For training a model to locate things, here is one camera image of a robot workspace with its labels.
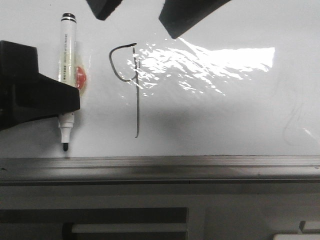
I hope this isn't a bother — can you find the white black-tipped marker pen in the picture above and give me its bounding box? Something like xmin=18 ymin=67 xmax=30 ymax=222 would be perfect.
xmin=58 ymin=12 xmax=77 ymax=152

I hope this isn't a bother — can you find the red round magnet with tape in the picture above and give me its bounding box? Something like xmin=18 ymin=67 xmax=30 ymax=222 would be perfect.
xmin=56 ymin=42 xmax=92 ymax=98

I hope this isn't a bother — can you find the aluminium whiteboard frame rail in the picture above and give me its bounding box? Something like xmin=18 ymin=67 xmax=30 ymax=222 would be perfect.
xmin=0 ymin=155 xmax=320 ymax=186

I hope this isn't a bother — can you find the white whiteboard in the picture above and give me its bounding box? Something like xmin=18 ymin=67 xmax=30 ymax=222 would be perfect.
xmin=0 ymin=0 xmax=320 ymax=158

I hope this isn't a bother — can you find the white slotted base panel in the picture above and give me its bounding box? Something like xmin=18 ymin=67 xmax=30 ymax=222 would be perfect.
xmin=0 ymin=182 xmax=320 ymax=240

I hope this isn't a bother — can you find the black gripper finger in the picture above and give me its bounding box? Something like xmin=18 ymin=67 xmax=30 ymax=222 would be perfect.
xmin=158 ymin=0 xmax=229 ymax=39
xmin=0 ymin=40 xmax=80 ymax=130

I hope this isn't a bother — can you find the white box corner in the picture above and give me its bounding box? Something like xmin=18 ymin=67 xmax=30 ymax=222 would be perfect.
xmin=273 ymin=233 xmax=320 ymax=240

